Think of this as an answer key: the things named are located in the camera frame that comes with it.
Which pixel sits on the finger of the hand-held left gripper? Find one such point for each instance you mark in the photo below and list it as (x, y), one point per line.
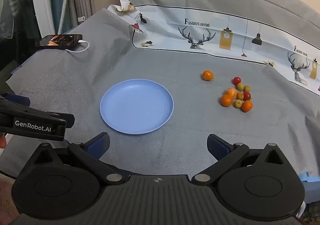
(15, 100)
(37, 125)

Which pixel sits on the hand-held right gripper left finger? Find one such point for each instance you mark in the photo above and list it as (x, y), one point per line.
(98, 146)

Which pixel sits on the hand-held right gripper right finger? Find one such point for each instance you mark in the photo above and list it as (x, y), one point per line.
(220, 147)

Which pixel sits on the orange mandarin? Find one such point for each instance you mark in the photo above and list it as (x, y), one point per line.
(208, 75)
(232, 92)
(246, 106)
(227, 100)

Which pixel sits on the blue plastic plate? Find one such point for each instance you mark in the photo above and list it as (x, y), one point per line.
(136, 107)

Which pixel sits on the red cherry tomato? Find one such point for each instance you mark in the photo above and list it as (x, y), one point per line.
(237, 80)
(247, 95)

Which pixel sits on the person's left hand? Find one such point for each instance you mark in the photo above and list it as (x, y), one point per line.
(2, 142)

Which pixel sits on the black smartphone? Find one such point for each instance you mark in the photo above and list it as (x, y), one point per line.
(58, 41)

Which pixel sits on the light blue object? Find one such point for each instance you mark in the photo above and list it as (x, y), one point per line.
(310, 187)

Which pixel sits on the black white dotted pole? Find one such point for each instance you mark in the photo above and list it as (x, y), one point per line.
(64, 7)

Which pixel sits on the white printed deer cloth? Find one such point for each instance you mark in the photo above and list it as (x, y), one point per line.
(175, 37)

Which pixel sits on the white window frame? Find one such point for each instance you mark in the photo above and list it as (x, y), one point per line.
(42, 2)

